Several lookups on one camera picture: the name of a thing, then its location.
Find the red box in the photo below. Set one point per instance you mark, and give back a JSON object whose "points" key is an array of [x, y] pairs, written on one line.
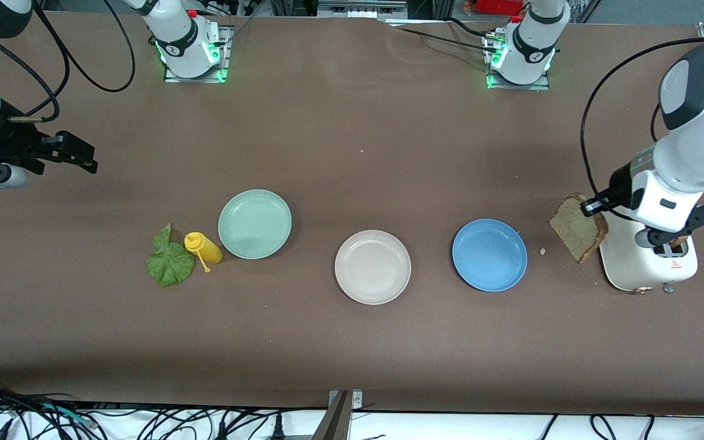
{"points": [[498, 6]]}

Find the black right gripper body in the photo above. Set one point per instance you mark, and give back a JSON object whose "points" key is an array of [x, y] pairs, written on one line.
{"points": [[11, 142]]}

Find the mint green plate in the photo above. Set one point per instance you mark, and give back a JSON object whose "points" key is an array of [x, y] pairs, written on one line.
{"points": [[255, 224]]}

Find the beige plate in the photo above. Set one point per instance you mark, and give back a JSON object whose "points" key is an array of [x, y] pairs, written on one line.
{"points": [[373, 267]]}

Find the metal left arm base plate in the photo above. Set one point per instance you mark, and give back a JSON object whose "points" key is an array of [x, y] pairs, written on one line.
{"points": [[517, 87]]}

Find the green lettuce leaf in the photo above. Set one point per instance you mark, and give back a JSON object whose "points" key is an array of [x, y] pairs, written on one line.
{"points": [[168, 263]]}

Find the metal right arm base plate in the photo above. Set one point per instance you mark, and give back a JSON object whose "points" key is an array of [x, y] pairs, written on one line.
{"points": [[225, 55]]}

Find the yellow mustard squeeze bottle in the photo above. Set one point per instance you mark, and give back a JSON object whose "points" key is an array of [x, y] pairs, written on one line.
{"points": [[208, 247]]}

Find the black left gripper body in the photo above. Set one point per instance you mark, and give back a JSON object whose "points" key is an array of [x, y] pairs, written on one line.
{"points": [[619, 182]]}

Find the black power plug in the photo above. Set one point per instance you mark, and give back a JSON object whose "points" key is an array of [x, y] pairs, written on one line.
{"points": [[277, 428]]}

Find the grey metal equipment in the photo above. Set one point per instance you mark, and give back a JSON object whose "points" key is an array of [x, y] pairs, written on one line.
{"points": [[358, 9]]}

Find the white toaster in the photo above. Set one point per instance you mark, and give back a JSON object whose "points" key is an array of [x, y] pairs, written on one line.
{"points": [[633, 266]]}

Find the metal table edge bracket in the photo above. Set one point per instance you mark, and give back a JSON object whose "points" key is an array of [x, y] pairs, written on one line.
{"points": [[340, 421]]}

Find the blue plate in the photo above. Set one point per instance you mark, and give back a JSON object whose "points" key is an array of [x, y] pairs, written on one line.
{"points": [[489, 255]]}

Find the brown bread slice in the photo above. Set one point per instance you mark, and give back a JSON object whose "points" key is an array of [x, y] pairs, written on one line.
{"points": [[578, 235], [679, 242]]}

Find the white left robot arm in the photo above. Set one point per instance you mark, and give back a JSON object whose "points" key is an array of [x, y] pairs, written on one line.
{"points": [[694, 153]]}

